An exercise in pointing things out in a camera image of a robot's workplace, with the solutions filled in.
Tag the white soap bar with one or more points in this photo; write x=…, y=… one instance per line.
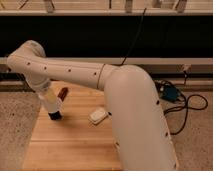
x=98, y=115

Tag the blue power adapter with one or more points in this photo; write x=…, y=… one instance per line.
x=170, y=94

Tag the grey metal rail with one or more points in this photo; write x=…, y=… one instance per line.
x=158, y=65

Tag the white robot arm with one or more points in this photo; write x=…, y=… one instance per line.
x=138, y=122

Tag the black eraser block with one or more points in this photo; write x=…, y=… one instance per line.
x=55, y=116

